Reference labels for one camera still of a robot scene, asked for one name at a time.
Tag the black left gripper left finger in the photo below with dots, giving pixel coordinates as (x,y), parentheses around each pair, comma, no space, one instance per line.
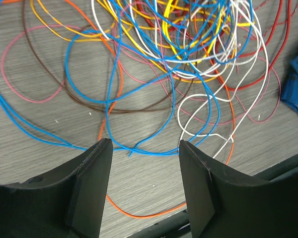
(65,202)

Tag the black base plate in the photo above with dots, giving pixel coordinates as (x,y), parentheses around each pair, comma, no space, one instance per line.
(178,226)

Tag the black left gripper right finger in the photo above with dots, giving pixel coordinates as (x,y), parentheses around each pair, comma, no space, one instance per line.
(225,203)

